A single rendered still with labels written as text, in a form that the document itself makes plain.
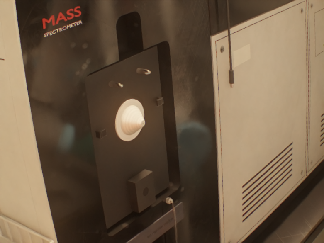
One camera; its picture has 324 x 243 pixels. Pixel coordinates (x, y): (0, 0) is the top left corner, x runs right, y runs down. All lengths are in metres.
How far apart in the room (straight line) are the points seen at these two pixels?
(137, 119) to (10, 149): 0.20
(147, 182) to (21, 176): 0.22
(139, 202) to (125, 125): 0.13
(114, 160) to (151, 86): 0.13
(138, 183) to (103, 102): 0.15
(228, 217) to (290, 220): 0.31
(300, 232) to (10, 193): 0.79
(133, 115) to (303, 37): 0.59
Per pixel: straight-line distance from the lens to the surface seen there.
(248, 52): 1.12
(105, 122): 0.84
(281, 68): 1.25
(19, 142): 0.77
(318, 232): 1.52
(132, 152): 0.90
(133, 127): 0.86
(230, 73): 1.04
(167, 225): 1.00
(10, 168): 0.81
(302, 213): 1.49
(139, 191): 0.91
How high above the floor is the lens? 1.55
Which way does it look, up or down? 24 degrees down
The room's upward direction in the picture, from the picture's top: 5 degrees counter-clockwise
